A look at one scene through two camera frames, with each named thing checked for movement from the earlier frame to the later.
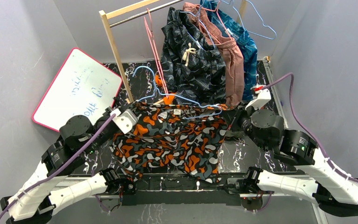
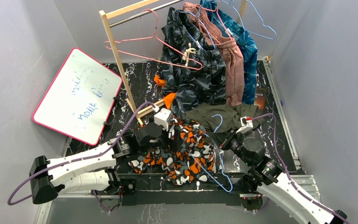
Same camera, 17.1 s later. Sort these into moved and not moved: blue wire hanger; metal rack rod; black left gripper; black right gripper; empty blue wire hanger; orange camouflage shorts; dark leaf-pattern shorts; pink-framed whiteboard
Moved: blue wire hanger; black right gripper; orange camouflage shorts; black left gripper
Not moved: metal rack rod; pink-framed whiteboard; empty blue wire hanger; dark leaf-pattern shorts
